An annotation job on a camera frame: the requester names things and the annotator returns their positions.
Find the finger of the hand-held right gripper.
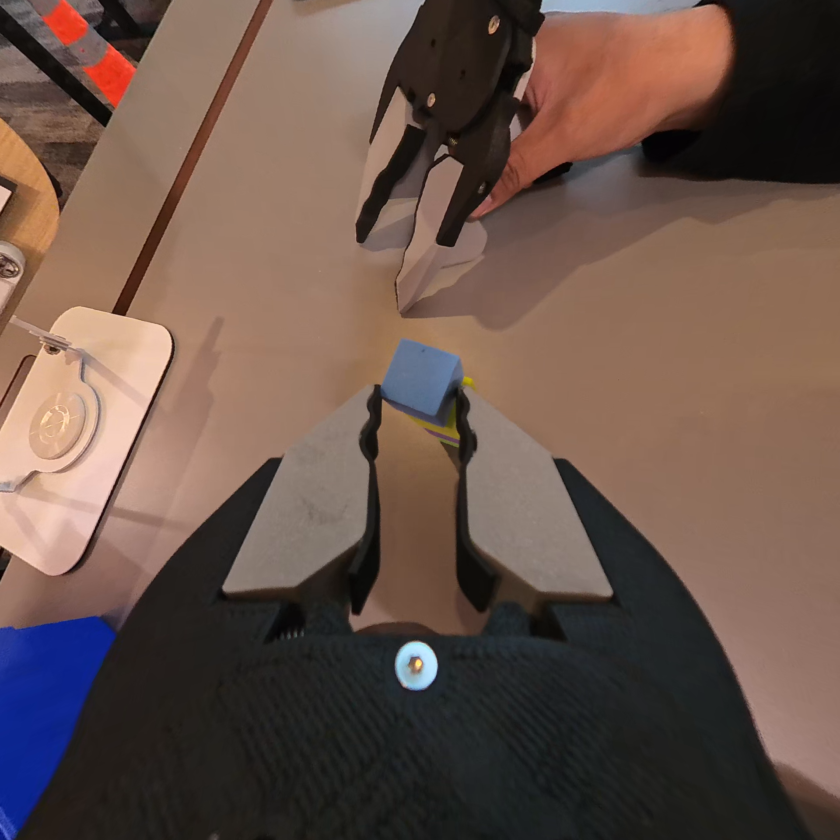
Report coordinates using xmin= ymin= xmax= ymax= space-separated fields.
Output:
xmin=354 ymin=88 xmax=437 ymax=252
xmin=394 ymin=154 xmax=490 ymax=315

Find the person's right hand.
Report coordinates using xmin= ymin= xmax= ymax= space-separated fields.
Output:
xmin=471 ymin=5 xmax=736 ymax=219

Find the blue foam cube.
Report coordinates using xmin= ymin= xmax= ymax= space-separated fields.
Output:
xmin=381 ymin=339 xmax=464 ymax=420

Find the blue plastic bin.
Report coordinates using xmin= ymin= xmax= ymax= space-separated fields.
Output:
xmin=0 ymin=617 xmax=118 ymax=834

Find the orange traffic cone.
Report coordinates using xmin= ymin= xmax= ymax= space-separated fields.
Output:
xmin=29 ymin=0 xmax=139 ymax=109

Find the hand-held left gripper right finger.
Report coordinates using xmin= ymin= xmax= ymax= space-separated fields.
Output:
xmin=454 ymin=387 xmax=614 ymax=613

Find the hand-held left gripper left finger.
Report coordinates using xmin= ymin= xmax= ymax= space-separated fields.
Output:
xmin=222 ymin=385 xmax=383 ymax=616

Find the yellow foam cube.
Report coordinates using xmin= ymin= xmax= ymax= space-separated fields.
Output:
xmin=413 ymin=376 xmax=475 ymax=442

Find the person's right forearm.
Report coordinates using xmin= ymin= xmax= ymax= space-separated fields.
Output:
xmin=640 ymin=0 xmax=840 ymax=186

